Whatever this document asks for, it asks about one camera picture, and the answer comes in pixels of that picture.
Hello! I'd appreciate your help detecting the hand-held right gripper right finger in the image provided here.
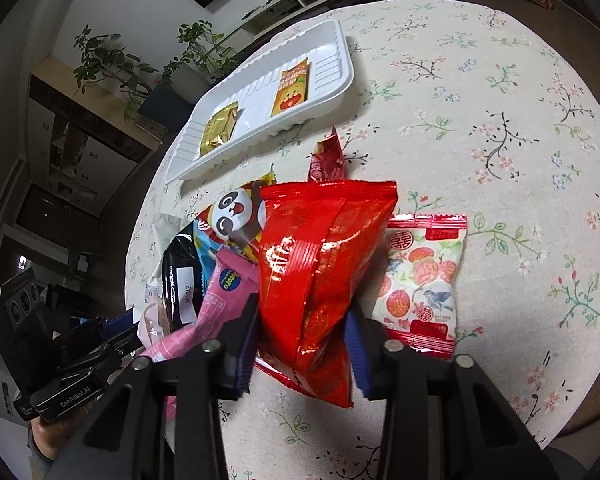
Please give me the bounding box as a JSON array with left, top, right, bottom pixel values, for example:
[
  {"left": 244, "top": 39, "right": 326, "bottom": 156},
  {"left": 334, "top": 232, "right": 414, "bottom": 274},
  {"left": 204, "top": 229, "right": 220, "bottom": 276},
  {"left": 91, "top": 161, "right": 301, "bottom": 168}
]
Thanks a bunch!
[{"left": 344, "top": 310, "right": 561, "bottom": 480}]

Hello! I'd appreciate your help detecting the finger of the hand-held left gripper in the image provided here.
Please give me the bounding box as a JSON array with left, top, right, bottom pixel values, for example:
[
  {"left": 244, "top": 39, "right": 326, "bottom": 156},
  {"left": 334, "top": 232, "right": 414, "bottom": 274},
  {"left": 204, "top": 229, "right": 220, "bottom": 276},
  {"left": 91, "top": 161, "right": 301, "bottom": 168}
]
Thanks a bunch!
[
  {"left": 86, "top": 337, "right": 138, "bottom": 370},
  {"left": 97, "top": 307, "right": 137, "bottom": 341}
]

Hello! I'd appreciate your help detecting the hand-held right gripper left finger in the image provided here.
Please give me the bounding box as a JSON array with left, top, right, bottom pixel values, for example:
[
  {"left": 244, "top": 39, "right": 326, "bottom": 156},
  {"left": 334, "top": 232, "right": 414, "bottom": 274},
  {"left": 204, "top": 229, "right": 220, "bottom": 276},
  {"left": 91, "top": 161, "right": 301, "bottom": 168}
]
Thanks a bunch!
[{"left": 45, "top": 292, "right": 261, "bottom": 480}]

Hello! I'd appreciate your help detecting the pale pink clear packet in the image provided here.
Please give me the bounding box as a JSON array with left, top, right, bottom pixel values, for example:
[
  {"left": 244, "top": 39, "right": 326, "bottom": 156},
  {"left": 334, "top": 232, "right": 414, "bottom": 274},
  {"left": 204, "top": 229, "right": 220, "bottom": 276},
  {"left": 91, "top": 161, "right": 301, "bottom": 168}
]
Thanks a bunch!
[{"left": 137, "top": 300, "right": 173, "bottom": 353}]

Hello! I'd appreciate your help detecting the pink snack packet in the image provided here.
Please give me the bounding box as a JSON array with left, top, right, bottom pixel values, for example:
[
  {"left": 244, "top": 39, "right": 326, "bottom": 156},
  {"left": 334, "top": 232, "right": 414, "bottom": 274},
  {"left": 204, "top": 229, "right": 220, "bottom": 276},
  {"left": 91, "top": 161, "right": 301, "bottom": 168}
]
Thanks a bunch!
[{"left": 147, "top": 247, "right": 261, "bottom": 446}]

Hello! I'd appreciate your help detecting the black snack packet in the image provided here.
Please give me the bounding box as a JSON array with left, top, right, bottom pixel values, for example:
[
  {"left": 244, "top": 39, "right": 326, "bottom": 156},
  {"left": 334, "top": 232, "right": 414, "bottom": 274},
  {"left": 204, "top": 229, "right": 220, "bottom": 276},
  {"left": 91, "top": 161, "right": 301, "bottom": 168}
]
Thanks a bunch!
[{"left": 161, "top": 220, "right": 203, "bottom": 328}]

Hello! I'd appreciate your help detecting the large red snack bag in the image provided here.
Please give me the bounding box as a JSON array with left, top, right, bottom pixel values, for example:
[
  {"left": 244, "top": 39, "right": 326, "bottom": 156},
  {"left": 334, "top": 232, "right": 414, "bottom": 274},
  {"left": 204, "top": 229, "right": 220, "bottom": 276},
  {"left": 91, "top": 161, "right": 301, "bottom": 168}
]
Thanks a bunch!
[{"left": 252, "top": 179, "right": 398, "bottom": 409}]

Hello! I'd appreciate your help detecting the panda print snack bag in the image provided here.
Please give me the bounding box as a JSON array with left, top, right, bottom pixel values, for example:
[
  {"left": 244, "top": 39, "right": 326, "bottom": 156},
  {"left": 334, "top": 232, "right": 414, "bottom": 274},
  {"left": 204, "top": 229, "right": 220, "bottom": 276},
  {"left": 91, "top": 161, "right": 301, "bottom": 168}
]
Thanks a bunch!
[{"left": 192, "top": 172, "right": 281, "bottom": 266}]

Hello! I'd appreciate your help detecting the dark red snack bar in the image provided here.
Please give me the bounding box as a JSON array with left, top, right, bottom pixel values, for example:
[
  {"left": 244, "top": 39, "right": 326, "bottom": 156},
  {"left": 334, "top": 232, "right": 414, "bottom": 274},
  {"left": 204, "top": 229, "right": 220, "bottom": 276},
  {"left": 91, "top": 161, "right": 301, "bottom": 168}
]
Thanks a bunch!
[{"left": 307, "top": 125, "right": 346, "bottom": 183}]

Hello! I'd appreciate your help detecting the white plastic tray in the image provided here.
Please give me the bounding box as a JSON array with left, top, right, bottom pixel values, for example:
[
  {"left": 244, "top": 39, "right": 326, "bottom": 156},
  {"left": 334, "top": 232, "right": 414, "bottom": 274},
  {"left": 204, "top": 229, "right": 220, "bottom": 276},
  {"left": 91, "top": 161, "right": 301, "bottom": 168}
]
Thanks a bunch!
[{"left": 164, "top": 19, "right": 356, "bottom": 184}]

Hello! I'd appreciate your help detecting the person's left hand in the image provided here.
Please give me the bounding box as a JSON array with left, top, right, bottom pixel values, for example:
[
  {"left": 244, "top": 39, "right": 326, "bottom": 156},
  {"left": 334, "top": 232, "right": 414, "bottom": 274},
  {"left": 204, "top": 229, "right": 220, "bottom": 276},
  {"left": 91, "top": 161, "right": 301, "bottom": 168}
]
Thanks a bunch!
[{"left": 27, "top": 407, "right": 88, "bottom": 463}]

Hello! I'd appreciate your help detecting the fruit print snack packet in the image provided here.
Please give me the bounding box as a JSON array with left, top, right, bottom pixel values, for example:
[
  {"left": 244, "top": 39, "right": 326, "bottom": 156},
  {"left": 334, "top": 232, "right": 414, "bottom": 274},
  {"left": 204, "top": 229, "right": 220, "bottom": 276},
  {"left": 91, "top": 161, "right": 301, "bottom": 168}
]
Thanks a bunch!
[{"left": 370, "top": 212, "right": 468, "bottom": 361}]

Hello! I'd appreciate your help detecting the wooden cabinet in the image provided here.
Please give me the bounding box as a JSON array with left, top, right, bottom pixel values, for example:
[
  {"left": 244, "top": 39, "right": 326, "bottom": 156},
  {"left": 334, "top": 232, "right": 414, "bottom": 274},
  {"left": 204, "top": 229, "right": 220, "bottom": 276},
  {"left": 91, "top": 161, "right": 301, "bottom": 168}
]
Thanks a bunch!
[{"left": 27, "top": 55, "right": 163, "bottom": 181}]

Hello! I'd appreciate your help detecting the gold snack packet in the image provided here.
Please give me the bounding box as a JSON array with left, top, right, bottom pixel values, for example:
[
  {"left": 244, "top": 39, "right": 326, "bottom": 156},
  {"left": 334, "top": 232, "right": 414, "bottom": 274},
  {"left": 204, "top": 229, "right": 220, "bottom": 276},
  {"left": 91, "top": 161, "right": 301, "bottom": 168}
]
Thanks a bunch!
[{"left": 198, "top": 101, "right": 242, "bottom": 157}]

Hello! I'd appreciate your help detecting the green plant in dark pot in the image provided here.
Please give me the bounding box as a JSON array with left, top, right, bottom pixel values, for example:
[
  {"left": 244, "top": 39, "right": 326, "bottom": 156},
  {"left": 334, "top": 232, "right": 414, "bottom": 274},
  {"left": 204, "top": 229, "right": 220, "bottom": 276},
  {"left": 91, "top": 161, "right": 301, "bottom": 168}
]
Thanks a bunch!
[{"left": 72, "top": 25, "right": 196, "bottom": 133}]

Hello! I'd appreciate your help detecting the orange yellow snack packet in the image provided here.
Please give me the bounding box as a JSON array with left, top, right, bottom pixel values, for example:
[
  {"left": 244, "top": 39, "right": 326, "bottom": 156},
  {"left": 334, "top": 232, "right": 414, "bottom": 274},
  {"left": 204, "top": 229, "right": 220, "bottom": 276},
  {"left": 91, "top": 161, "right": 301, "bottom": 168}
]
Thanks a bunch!
[{"left": 270, "top": 57, "right": 312, "bottom": 117}]

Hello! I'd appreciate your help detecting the floral tablecloth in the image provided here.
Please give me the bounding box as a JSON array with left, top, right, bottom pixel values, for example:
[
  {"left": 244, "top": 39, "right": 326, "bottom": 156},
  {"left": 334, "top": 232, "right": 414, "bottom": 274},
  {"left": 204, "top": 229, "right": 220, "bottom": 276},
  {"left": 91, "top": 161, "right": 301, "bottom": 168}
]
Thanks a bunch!
[{"left": 125, "top": 0, "right": 600, "bottom": 480}]

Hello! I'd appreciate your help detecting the green plant in white pot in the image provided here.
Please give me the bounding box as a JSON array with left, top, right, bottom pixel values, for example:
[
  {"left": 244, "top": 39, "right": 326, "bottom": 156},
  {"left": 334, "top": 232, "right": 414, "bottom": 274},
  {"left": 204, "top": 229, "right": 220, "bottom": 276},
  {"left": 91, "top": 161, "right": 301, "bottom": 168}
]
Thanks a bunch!
[{"left": 162, "top": 20, "right": 241, "bottom": 91}]

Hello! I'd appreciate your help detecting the white television stand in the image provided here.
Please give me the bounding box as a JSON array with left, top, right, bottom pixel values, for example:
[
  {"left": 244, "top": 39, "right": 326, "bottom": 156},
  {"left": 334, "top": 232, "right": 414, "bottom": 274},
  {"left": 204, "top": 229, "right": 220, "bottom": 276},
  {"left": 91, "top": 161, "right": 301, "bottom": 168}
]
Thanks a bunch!
[{"left": 225, "top": 0, "right": 446, "bottom": 46}]

